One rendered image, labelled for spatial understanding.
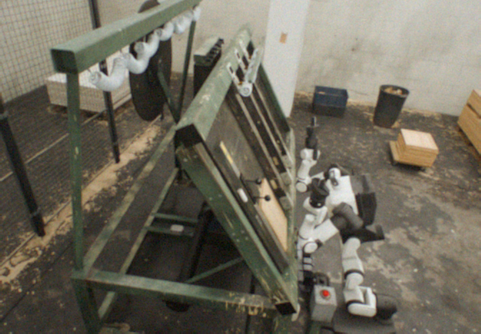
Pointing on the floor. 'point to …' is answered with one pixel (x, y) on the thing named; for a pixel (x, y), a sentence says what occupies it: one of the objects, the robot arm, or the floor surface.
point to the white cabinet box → (285, 40)
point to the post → (314, 327)
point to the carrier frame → (114, 286)
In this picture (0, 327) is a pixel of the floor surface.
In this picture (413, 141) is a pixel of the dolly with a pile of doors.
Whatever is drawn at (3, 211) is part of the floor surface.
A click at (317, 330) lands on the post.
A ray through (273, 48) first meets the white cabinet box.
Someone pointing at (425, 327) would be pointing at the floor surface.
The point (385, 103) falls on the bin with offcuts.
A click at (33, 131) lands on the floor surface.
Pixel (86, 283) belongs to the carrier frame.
